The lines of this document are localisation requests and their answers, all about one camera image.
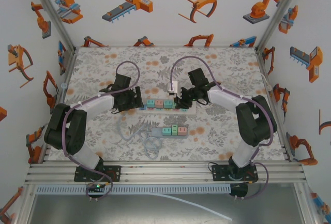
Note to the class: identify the teal plug adapter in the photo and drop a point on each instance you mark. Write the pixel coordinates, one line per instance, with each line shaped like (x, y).
(168, 104)
(150, 103)
(165, 131)

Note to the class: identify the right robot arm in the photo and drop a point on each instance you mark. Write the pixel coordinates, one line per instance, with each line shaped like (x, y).
(254, 125)

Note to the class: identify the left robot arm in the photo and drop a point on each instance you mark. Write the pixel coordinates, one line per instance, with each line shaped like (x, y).
(67, 131)

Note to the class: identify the green plug adapter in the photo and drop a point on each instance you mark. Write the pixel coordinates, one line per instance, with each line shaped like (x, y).
(174, 130)

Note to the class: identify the grey power strip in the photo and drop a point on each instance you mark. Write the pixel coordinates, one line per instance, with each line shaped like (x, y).
(156, 132)

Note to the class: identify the circuit board with green light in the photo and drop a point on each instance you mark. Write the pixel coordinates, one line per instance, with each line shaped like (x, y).
(96, 186)

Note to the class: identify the aluminium frame rail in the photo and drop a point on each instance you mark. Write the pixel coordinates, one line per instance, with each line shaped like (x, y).
(165, 173)

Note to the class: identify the aluminium frame post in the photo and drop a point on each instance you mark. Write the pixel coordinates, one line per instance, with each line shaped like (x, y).
(51, 14)
(280, 12)

